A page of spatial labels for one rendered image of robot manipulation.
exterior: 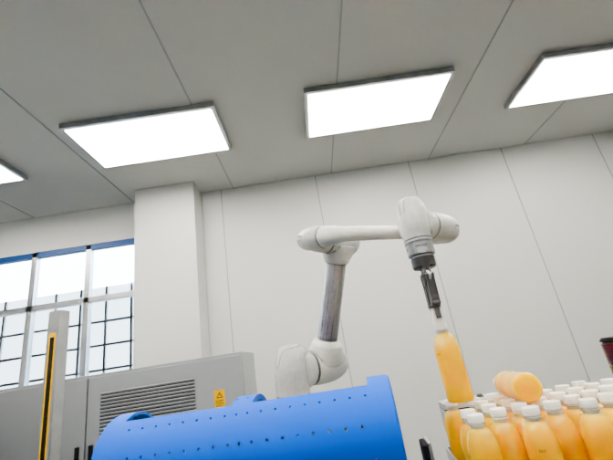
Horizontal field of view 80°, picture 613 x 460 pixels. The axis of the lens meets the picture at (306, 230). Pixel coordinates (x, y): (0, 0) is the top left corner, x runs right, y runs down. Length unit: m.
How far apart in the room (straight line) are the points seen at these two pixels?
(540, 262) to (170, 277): 3.97
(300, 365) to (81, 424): 1.83
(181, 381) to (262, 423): 1.76
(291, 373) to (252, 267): 2.54
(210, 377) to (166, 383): 0.30
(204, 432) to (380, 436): 0.48
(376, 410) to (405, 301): 3.08
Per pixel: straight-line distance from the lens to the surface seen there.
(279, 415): 1.13
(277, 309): 4.02
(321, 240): 1.57
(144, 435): 1.29
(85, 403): 3.15
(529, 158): 5.25
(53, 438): 2.05
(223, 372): 2.78
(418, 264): 1.23
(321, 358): 1.82
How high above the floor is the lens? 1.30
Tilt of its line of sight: 20 degrees up
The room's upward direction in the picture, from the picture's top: 9 degrees counter-clockwise
